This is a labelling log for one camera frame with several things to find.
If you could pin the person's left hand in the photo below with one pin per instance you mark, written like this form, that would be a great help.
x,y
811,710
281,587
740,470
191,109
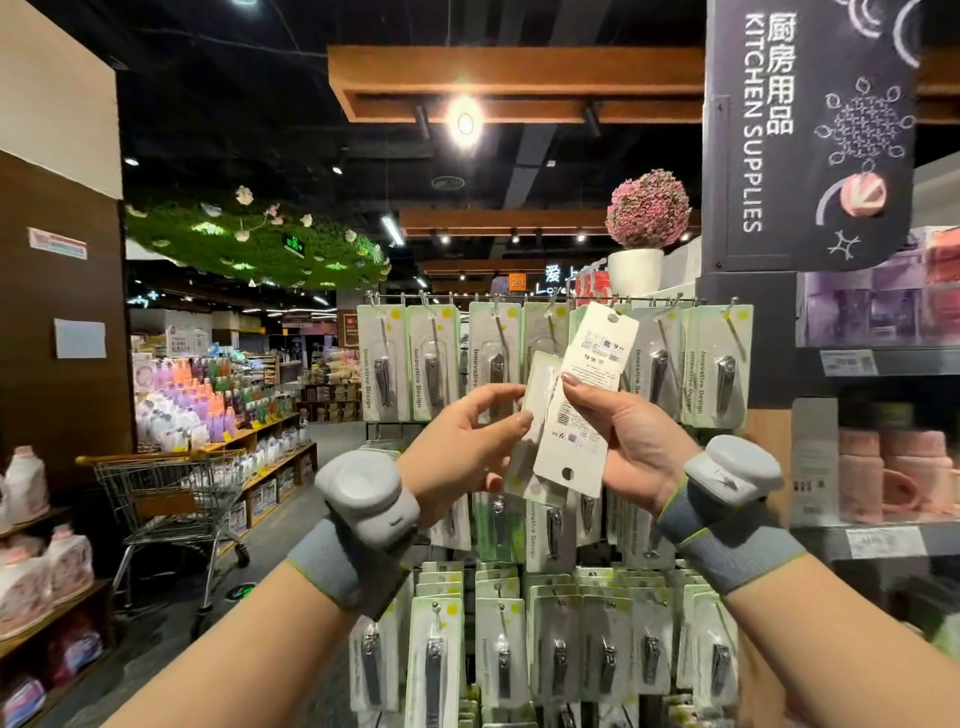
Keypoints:
x,y
458,453

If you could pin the person's right hand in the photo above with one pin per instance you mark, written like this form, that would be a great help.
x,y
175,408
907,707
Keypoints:
x,y
642,447

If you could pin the white carded nail clipper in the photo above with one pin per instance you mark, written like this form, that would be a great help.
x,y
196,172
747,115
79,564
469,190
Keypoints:
x,y
537,393
578,435

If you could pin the person's left forearm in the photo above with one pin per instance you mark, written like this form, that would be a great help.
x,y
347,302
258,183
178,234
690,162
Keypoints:
x,y
240,660

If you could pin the person's right forearm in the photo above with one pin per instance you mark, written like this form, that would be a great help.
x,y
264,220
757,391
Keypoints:
x,y
855,660

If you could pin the large white product box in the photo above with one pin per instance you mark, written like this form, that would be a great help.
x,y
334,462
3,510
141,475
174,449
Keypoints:
x,y
815,465

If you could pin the wooden laundry shelf unit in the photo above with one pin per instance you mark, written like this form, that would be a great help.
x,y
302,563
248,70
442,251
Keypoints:
x,y
278,465

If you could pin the grey kitchenware shelf unit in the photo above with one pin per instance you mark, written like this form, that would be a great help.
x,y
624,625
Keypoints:
x,y
885,363

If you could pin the empty silver shopping cart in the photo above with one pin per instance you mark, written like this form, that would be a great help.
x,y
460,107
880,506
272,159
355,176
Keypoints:
x,y
158,503

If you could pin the wooden detergent shelf unit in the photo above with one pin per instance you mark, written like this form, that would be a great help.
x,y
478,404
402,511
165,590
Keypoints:
x,y
53,615

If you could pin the grey wrist tracker band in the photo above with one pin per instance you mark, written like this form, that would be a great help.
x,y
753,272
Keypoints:
x,y
728,480
368,503

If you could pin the distant goods display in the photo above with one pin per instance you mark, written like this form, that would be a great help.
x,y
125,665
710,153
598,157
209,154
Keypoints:
x,y
330,383

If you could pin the pink flowers in white pot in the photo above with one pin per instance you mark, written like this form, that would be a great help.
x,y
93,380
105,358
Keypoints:
x,y
648,210

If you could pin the purple boxed appliance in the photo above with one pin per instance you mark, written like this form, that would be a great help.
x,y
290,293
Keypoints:
x,y
863,300

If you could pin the row of pastel laundry bottles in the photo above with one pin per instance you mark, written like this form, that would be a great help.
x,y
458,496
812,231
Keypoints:
x,y
195,405

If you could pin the green hanging ceiling decor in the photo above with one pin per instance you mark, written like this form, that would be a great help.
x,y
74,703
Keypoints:
x,y
255,240

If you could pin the round ceiling lamp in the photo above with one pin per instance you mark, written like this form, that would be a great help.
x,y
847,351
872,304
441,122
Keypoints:
x,y
465,120

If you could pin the row of pink red packs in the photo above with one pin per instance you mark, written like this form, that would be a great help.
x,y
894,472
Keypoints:
x,y
942,285

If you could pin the dark hanging aisle sign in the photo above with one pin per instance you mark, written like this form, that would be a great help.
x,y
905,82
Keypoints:
x,y
810,135

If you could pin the wooden pillar panel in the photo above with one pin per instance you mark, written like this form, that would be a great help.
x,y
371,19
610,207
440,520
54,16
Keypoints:
x,y
60,330

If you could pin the wooden post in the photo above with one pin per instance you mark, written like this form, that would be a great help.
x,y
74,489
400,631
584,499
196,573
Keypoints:
x,y
765,420

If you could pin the wooden ceiling frame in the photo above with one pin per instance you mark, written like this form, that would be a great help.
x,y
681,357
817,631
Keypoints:
x,y
525,83

